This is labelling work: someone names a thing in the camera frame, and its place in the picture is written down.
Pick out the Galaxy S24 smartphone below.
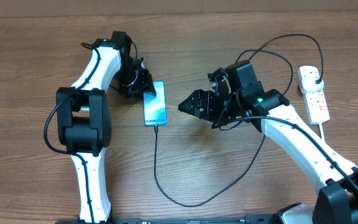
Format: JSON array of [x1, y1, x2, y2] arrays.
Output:
[[143, 81, 167, 126]]

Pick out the black USB charging cable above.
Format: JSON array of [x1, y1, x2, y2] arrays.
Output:
[[153, 34, 325, 208]]

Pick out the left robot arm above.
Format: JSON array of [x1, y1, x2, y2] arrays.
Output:
[[51, 31, 156, 223]]

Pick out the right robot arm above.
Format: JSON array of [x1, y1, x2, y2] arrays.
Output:
[[178, 60, 358, 224]]

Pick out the white charger plug adapter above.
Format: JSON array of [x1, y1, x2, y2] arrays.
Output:
[[300, 77, 324, 94]]

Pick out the white power strip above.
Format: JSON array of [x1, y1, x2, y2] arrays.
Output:
[[297, 65, 331, 126]]

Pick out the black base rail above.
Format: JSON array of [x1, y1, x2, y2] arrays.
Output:
[[54, 213, 332, 224]]

